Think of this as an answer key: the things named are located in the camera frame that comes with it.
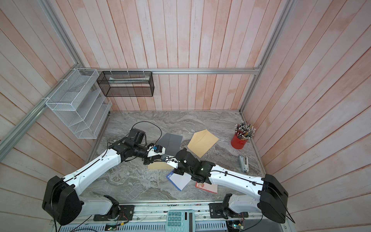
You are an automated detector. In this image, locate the yellow envelope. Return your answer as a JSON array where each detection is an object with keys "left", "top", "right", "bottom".
[
  {"left": 148, "top": 162, "right": 174, "bottom": 170},
  {"left": 187, "top": 130, "right": 219, "bottom": 158}
]

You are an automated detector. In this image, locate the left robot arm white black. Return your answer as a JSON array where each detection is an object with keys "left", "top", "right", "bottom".
[{"left": 42, "top": 129, "right": 156, "bottom": 225}]

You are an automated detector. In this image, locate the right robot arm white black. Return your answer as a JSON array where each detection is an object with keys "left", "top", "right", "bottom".
[{"left": 167, "top": 148, "right": 288, "bottom": 224}]

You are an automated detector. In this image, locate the blue bordered letter paper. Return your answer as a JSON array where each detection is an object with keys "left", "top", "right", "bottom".
[{"left": 166, "top": 172, "right": 191, "bottom": 191}]

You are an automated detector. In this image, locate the grey envelope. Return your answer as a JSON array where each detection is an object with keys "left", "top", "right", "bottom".
[{"left": 157, "top": 133, "right": 183, "bottom": 157}]

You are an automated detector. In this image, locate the red bordered card right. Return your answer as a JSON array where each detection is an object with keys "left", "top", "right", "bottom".
[{"left": 195, "top": 183, "right": 218, "bottom": 194}]

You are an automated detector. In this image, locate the white stapler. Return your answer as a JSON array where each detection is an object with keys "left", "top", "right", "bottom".
[{"left": 239, "top": 156, "right": 249, "bottom": 173}]

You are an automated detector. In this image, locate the red pencil cup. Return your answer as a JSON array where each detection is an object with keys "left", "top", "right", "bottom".
[{"left": 231, "top": 135, "right": 247, "bottom": 150}]

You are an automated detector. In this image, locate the teal calculator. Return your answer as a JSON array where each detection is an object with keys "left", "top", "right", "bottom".
[{"left": 165, "top": 210, "right": 196, "bottom": 232}]

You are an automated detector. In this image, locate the bundle of pencils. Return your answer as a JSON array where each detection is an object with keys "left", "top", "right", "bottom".
[{"left": 235, "top": 121, "right": 256, "bottom": 140}]

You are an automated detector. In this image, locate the black mesh basket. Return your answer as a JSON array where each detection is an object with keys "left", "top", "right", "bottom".
[{"left": 97, "top": 71, "right": 155, "bottom": 97}]

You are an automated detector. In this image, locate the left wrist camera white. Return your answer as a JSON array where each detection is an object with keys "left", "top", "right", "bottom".
[{"left": 147, "top": 145, "right": 166, "bottom": 158}]

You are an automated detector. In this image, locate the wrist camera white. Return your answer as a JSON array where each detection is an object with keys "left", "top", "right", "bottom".
[
  {"left": 147, "top": 145, "right": 166, "bottom": 158},
  {"left": 161, "top": 155, "right": 179, "bottom": 169}
]

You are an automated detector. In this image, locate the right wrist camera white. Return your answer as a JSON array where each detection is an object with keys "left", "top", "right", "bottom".
[{"left": 161, "top": 155, "right": 179, "bottom": 169}]

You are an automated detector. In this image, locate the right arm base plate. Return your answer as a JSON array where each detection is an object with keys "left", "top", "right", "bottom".
[{"left": 209, "top": 203, "right": 249, "bottom": 219}]

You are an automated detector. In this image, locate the white wire mesh shelf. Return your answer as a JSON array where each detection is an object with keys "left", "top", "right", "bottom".
[{"left": 46, "top": 69, "right": 112, "bottom": 139}]

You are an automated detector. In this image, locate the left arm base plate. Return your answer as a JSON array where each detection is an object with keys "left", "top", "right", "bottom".
[{"left": 93, "top": 205, "right": 135, "bottom": 221}]

